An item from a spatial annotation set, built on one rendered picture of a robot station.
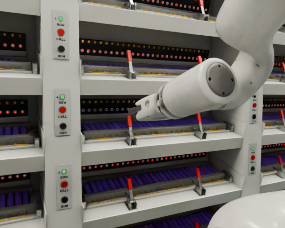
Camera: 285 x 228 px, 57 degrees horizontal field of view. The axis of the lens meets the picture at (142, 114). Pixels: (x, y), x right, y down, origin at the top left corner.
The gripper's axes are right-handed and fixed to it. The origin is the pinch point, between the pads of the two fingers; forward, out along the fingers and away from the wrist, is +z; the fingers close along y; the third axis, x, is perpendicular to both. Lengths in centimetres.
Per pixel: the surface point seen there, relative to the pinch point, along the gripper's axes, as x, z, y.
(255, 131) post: -7, 8, 51
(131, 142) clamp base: -7.0, 11.0, 0.3
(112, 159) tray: -11.6, 10.5, -6.5
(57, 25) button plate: 23.8, 0.3, -21.4
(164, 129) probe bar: -3.3, 14.5, 14.4
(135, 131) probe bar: -3.4, 14.6, 3.4
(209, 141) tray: -8.9, 9.0, 28.5
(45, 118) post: 0.9, 6.4, -24.8
